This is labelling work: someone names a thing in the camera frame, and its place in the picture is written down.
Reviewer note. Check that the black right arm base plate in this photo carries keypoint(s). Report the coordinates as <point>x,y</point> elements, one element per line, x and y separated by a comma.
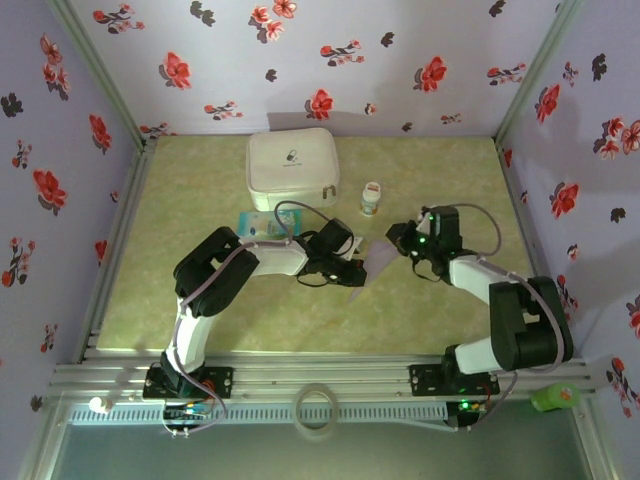
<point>425,380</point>

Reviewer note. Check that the teal plastic packet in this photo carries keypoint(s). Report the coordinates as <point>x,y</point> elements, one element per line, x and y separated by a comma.
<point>255,225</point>

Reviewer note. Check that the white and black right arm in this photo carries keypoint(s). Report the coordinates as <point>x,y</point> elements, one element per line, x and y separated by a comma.
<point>472,275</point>

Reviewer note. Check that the aluminium frame bar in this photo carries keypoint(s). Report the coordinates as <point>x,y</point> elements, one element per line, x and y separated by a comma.
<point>591,440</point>
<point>46,440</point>

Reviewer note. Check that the pale purple paper sheet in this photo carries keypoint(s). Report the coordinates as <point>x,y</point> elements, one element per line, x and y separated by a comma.
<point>380,257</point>

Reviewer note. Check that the long aluminium frame rail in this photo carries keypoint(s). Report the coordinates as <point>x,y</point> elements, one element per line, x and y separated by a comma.
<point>320,375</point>

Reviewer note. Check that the white zipped medicine pouch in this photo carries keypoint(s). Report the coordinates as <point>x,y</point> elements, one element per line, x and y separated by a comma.
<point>292,167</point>

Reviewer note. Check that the small white cap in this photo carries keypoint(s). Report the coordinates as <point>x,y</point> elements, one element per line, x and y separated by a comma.
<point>100,404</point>

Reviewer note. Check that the aluminium side rail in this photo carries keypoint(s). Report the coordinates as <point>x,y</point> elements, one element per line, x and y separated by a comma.
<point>117,250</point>
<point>537,250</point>

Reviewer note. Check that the clear tape roll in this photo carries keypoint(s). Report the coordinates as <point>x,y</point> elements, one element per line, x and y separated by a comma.
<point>296,412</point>

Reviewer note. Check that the small white pill bottle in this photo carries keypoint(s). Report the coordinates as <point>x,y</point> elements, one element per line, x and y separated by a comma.
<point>371,200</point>

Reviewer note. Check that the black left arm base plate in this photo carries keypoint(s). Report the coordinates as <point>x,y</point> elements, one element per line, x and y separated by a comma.
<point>220,382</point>

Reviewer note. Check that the green plastic container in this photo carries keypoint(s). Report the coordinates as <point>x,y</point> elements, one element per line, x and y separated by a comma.
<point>555,398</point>

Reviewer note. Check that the small electronics board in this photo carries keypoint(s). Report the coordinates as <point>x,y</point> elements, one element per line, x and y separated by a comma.
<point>465,407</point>
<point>187,412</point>

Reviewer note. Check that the aluminium corner post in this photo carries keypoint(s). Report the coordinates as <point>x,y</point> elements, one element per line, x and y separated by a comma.
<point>102,75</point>
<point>534,75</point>

